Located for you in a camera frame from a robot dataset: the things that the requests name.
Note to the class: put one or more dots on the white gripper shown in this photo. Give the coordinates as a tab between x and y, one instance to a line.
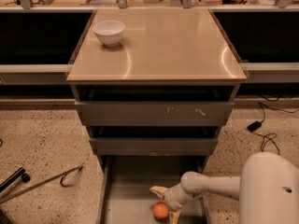
171	198

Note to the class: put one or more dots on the orange fruit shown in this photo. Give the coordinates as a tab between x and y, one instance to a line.
160	210

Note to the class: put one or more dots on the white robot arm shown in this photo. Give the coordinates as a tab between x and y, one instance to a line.
267	190

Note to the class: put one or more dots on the bottom grey open drawer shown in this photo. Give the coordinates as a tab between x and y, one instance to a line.
126	196

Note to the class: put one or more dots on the middle grey drawer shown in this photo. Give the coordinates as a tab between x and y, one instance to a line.
154	146

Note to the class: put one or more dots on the top grey drawer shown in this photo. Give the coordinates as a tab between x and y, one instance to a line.
168	114

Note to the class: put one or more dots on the grey drawer cabinet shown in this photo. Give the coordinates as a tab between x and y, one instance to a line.
166	55

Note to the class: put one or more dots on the metal hook rod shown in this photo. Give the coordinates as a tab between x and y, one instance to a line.
62	176

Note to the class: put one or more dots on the black power adapter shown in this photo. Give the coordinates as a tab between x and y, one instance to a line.
254	126

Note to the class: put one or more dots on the black tripod leg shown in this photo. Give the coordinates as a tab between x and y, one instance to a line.
20	173

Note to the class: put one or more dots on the white ceramic bowl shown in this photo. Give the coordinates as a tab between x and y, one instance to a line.
109	33

